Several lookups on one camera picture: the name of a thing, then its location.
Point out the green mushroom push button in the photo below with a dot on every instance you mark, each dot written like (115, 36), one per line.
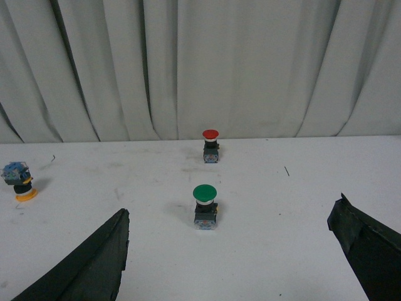
(205, 214)

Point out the yellow mushroom push button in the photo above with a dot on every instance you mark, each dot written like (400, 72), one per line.
(17, 175)

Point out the white curtain backdrop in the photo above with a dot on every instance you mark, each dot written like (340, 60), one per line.
(97, 71)

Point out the red mushroom push button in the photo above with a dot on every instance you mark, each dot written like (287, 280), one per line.
(211, 146)

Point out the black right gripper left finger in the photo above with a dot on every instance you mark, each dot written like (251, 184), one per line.
(92, 271)

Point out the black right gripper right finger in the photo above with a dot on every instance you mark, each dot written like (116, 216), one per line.
(371, 248)

